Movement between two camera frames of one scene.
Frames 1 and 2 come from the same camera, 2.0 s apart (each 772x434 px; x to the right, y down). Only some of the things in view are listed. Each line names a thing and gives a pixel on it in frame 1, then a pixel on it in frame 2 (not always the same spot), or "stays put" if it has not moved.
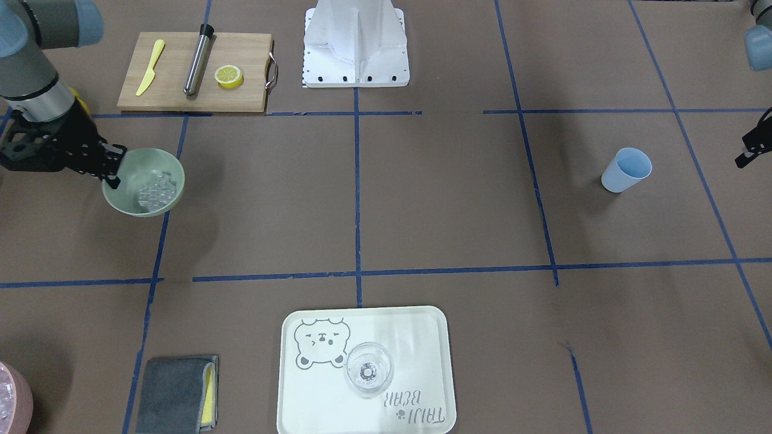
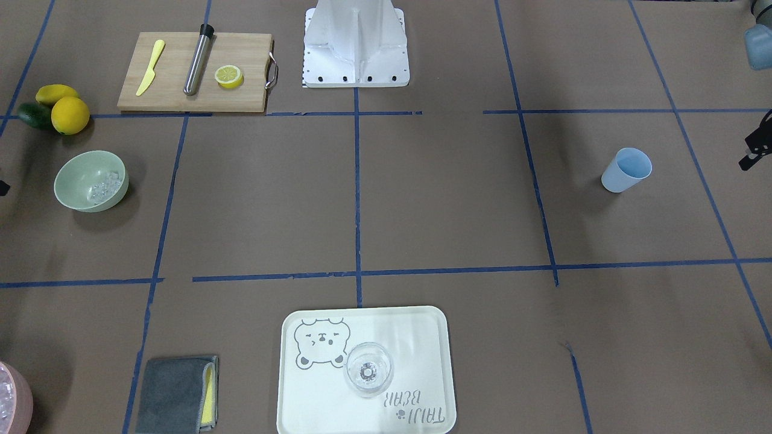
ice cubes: (159, 192) to (105, 189)
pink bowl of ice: (16, 400) stays put
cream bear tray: (315, 397) stays put
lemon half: (228, 76) stays put
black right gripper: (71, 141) to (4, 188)
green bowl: (151, 180) to (91, 181)
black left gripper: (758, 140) stays put
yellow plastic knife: (159, 47) stays put
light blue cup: (629, 164) stays put
